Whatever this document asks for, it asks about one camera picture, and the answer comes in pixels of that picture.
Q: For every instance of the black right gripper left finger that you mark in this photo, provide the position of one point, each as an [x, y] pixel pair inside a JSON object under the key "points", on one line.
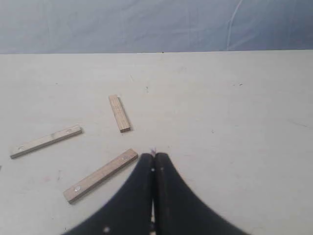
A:
{"points": [[128, 212]]}

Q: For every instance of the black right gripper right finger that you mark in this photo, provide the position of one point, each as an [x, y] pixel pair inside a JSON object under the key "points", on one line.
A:
{"points": [[178, 211]]}

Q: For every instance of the brown wooden stick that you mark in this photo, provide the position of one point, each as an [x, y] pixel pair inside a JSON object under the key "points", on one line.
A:
{"points": [[87, 184]]}

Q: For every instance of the short wooden plank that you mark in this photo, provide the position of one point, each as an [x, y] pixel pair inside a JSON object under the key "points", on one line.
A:
{"points": [[45, 141]]}

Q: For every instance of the long wooden plank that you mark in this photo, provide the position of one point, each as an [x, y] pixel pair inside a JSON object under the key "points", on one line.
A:
{"points": [[119, 114]]}

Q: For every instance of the blue-grey backdrop cloth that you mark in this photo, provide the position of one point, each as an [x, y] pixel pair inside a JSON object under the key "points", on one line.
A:
{"points": [[111, 26]]}

